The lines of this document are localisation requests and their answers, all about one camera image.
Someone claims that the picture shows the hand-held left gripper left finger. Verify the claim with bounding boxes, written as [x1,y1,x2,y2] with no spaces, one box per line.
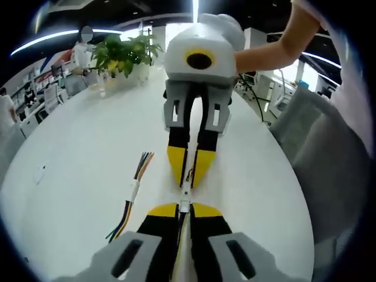
[51,202,180,282]

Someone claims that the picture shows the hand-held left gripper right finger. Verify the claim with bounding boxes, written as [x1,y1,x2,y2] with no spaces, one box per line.
[189,202,314,282]

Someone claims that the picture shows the white JST connector yellow black wires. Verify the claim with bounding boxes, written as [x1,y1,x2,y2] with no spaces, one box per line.
[105,188,140,243]

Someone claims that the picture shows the potted green plant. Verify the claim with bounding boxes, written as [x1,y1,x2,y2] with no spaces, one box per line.
[90,34,165,86]

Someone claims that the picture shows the clear glass vase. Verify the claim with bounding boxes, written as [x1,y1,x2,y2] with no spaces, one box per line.
[87,70,116,98]

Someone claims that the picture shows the grey mesh office chair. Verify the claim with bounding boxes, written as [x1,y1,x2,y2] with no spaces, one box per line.
[269,86,370,237]

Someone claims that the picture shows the person's white shirt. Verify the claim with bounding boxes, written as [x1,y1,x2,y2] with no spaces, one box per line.
[293,0,376,155]

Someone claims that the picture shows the white storage shelf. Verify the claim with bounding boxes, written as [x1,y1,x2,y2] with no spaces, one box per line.
[11,69,60,99]

